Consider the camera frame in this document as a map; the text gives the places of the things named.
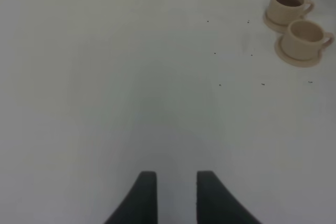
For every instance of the near beige saucer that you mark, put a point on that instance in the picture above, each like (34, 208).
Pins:
(294, 62)

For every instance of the near beige teacup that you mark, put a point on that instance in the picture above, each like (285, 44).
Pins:
(304, 40)

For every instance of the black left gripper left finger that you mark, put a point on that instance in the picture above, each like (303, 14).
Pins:
(140, 204)

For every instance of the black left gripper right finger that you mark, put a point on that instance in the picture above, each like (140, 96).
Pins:
(215, 204)

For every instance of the far beige saucer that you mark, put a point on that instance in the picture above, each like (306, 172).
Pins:
(271, 23)

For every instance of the far beige teacup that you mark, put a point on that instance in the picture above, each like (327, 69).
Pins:
(299, 6)

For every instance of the beige teacup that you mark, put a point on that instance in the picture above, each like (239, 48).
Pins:
(304, 40)
(299, 6)

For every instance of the beige saucer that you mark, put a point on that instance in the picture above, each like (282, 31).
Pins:
(294, 62)
(271, 23)

